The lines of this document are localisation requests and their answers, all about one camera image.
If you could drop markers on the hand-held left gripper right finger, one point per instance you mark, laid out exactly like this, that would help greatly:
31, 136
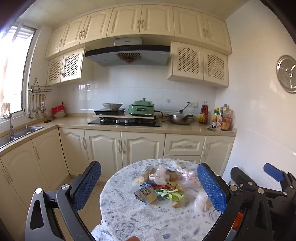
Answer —
211, 187

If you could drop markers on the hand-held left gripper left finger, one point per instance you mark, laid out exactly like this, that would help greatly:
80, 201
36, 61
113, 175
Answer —
90, 183

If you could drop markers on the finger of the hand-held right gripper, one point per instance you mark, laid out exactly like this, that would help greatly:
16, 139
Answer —
241, 177
274, 172

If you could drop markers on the brown potato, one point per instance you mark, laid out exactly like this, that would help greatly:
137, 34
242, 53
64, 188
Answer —
172, 176

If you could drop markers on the blue white printed package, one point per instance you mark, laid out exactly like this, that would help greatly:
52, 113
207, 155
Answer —
144, 194

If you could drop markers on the small clear plastic bag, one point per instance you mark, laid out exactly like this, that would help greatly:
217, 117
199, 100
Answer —
200, 201

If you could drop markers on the large clear plastic bag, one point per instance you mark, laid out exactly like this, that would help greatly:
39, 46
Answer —
182, 169

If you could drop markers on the cream lower kitchen cabinets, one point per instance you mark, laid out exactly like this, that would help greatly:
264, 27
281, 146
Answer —
104, 146

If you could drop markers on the green snack wrapper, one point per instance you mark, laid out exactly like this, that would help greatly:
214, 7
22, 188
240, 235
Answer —
172, 195

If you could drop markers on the cream cabinet drawer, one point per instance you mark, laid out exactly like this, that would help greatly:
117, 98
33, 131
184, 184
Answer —
183, 144

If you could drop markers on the red white snack wrapper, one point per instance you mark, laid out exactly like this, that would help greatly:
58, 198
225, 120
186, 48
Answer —
157, 186

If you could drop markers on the clear bag of brown buns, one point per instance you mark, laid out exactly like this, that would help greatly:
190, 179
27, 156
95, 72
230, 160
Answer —
145, 175

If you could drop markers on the orange labelled condiment bottle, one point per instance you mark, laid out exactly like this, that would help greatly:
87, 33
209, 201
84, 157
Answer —
225, 122

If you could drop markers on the white labelled condiment bottle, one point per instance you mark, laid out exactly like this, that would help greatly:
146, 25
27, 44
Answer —
220, 119

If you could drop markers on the green capped condiment bottle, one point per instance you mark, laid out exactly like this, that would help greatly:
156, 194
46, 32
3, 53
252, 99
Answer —
214, 120

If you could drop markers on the round marble-pattern table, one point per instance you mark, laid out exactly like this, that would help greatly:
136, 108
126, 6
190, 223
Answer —
143, 220

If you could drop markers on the black gas stove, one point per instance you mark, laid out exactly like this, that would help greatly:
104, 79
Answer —
124, 122

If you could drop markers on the dark cooking oil bottle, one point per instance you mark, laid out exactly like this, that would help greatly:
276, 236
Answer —
204, 114

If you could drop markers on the white bowl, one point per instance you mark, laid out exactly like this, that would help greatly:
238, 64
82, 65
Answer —
60, 115

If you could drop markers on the steel basin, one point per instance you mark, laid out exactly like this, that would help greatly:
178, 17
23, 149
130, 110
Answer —
112, 106

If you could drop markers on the red lidded container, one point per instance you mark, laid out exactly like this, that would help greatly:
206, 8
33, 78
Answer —
57, 109

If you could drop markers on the steel sink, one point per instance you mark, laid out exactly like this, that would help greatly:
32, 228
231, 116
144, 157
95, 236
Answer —
20, 133

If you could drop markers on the steel spatula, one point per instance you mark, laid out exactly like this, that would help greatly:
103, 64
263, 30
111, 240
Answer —
37, 114

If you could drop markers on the green electric cooking pot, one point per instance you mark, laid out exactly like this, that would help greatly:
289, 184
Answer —
141, 109

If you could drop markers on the steel slotted spoon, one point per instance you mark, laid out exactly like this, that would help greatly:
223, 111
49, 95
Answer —
40, 107

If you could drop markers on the steel ladle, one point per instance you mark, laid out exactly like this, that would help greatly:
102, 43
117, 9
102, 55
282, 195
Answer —
30, 115

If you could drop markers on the steel faucet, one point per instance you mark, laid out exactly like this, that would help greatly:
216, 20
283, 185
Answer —
10, 120

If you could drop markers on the metal utensil rack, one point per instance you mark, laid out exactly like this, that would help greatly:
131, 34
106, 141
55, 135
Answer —
39, 89

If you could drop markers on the small cream lattice door cabinet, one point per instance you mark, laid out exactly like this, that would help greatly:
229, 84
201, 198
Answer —
67, 67

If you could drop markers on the wide cream lattice door cabinet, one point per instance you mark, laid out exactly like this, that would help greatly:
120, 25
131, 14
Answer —
198, 64

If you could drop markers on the grey range hood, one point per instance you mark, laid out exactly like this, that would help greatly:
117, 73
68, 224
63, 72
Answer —
129, 54

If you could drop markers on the kitchen window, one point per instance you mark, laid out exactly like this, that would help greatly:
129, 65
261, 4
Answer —
13, 69

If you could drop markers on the wide white wall outlet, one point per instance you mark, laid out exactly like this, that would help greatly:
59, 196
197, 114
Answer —
192, 104

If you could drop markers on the cream upper wall cabinets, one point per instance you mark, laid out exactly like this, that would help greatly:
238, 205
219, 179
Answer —
141, 20

